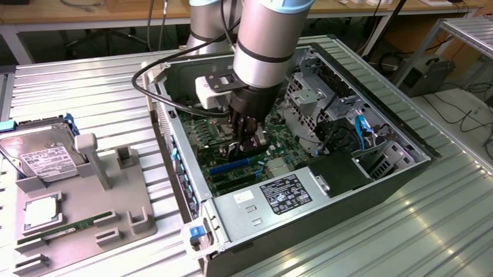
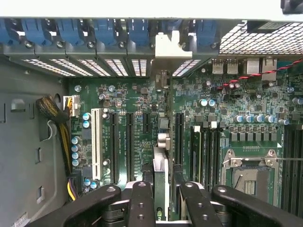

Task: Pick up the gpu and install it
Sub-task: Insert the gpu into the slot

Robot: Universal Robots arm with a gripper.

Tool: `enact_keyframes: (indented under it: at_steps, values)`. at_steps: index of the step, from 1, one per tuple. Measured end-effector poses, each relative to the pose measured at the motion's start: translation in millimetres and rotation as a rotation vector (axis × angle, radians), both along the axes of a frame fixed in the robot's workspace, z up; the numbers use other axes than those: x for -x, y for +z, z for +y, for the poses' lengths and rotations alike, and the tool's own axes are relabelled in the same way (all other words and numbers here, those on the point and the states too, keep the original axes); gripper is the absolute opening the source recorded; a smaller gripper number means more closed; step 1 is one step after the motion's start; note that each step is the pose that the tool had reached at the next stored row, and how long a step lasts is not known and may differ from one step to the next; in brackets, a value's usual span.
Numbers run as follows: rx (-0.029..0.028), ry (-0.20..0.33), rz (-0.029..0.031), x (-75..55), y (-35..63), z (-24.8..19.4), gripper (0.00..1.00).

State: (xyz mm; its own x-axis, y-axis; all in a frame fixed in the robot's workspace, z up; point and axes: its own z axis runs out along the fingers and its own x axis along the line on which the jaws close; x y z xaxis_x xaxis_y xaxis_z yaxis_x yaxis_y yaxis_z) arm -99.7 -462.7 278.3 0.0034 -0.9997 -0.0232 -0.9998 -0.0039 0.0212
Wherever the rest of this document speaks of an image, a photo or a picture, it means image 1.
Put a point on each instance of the blue expansion slot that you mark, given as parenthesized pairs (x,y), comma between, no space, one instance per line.
(228,167)

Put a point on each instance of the green RAM stick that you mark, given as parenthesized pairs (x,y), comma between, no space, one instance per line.
(57,231)

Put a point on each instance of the blue case latch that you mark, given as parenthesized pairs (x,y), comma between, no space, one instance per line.
(196,232)

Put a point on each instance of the silver hard disk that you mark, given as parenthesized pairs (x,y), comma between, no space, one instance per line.
(41,153)

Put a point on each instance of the silver drive cage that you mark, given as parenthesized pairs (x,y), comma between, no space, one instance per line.
(303,98)

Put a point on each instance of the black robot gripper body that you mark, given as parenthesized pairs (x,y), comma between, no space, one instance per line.
(253,101)

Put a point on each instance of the grey parts rack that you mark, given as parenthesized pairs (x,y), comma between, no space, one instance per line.
(80,202)

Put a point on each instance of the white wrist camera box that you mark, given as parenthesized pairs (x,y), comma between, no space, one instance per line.
(205,92)

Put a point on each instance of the CPU socket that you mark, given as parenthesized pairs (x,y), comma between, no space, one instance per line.
(220,129)

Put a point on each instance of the metal slat table frame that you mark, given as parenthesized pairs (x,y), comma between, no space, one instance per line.
(469,31)

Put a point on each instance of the black plastic air duct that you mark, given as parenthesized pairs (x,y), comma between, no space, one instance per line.
(338,173)

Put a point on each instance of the grey power supply unit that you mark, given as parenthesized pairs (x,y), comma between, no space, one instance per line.
(237,213)

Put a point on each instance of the open black PC case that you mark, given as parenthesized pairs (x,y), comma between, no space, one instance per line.
(268,254)

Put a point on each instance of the silver CPU chip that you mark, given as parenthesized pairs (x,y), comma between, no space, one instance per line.
(41,212)

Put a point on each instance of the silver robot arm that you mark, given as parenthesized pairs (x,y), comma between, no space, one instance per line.
(265,43)

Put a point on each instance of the blue disk caddy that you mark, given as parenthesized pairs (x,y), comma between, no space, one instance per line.
(72,122)

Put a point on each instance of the wooden desk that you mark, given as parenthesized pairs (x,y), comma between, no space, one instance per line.
(96,14)

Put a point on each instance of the chipset heat sink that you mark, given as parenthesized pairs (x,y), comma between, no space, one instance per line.
(280,167)

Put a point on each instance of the silver disk bay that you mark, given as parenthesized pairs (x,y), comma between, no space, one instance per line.
(392,155)

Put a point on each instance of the green motherboard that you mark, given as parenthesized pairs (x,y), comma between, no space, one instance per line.
(279,150)

